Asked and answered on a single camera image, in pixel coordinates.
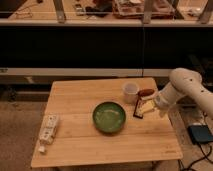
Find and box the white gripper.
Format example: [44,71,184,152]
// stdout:
[139,91,173,117]

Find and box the green ceramic bowl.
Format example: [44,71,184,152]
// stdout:
[92,102,126,134]

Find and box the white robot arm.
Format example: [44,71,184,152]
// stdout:
[139,68,213,118]

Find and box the dark snack packet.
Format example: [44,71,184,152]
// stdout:
[133,97,146,119]

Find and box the white plastic cup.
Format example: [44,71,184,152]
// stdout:
[122,82,139,104]

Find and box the blue box on floor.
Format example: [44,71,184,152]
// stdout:
[187,125,213,144]

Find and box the wooden table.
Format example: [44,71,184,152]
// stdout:
[31,78,183,168]

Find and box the cluttered tray on shelf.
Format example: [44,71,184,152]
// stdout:
[112,0,175,18]

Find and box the white power strip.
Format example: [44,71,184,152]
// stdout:
[38,115,60,154]

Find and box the metal shelf rack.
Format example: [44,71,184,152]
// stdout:
[0,0,213,77]

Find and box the black floor cable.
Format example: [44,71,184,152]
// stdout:
[178,142,213,171]

